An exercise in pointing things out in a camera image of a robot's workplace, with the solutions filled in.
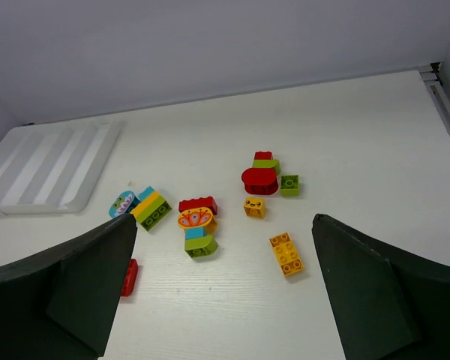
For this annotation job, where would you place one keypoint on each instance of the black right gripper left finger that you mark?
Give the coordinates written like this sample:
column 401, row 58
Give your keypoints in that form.
column 61, row 303

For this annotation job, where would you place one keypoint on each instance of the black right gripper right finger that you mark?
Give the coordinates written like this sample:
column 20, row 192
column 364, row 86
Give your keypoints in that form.
column 387, row 303

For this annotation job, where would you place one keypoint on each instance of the yellow lego plate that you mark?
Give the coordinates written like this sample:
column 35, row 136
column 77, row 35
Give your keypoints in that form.
column 286, row 254

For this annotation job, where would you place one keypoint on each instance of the blue printed round lego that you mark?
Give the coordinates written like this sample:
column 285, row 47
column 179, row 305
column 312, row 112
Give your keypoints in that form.
column 124, row 203

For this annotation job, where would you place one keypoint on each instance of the green long lego brick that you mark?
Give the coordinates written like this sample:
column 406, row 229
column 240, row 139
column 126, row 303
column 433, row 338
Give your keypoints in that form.
column 154, row 213

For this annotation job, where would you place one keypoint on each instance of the green square lego brick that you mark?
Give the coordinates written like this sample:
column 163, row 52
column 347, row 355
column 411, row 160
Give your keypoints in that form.
column 289, row 186

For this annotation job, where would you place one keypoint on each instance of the yellow face lego cube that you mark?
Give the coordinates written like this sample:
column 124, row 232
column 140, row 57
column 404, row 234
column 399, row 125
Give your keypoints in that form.
column 255, row 207

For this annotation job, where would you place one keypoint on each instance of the white divided sorting tray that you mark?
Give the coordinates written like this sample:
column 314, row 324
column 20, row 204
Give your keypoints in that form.
column 53, row 168

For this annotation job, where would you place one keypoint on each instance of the green curved lego brick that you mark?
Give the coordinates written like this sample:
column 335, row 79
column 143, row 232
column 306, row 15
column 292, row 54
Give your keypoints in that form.
column 200, row 247

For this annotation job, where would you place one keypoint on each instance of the small blue lego brick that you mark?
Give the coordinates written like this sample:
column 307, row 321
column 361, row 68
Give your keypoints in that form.
column 194, row 233

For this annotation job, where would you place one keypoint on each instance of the red rounded lego brick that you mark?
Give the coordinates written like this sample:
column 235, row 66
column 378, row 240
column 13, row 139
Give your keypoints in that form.
column 260, row 181

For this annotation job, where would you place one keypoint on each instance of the green sloped lego brick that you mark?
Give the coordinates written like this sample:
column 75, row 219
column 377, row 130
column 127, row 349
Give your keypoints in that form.
column 268, row 164

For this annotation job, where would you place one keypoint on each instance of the red long lego brick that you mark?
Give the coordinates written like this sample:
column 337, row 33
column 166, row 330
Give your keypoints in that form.
column 207, row 202

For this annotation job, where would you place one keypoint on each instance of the small red lego brick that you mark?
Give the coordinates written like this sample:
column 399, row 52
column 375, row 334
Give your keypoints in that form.
column 263, row 155

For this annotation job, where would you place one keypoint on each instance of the aluminium frame rail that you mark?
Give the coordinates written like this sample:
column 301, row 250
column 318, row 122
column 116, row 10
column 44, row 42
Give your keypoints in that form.
column 430, row 75

